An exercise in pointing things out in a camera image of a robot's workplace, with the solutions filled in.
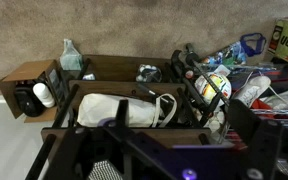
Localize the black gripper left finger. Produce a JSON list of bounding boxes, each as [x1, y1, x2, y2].
[[43, 99, 129, 180]]

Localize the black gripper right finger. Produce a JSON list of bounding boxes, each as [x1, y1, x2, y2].
[[226, 99, 283, 180]]

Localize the white plastic bottle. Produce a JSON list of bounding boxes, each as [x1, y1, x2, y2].
[[32, 82, 57, 109]]

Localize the brown shelf unit black posts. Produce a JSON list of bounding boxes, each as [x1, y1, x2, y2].
[[25, 54, 218, 180]]

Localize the clear plastic bottle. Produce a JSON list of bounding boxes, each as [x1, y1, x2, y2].
[[59, 38, 84, 72]]

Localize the white tote bag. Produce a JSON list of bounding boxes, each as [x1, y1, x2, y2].
[[76, 92, 178, 129]]

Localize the white sneaker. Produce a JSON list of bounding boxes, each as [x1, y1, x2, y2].
[[231, 75, 273, 109]]

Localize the black round object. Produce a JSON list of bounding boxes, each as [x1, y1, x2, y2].
[[13, 86, 46, 118]]

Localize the white multicolour soccer ball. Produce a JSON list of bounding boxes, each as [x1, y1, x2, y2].
[[194, 71, 233, 105]]

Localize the black tripod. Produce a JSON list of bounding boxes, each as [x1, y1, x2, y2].
[[169, 42, 232, 128]]

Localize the brown cardboard box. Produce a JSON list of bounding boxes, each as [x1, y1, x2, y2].
[[0, 59, 64, 124]]

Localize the blue printed bag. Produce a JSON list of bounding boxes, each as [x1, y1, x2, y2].
[[201, 32, 268, 66]]

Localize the clear bag of white items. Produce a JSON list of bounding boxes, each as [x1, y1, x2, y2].
[[135, 63, 164, 84]]

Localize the silver wire rack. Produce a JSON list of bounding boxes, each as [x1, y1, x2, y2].
[[213, 61, 288, 180]]

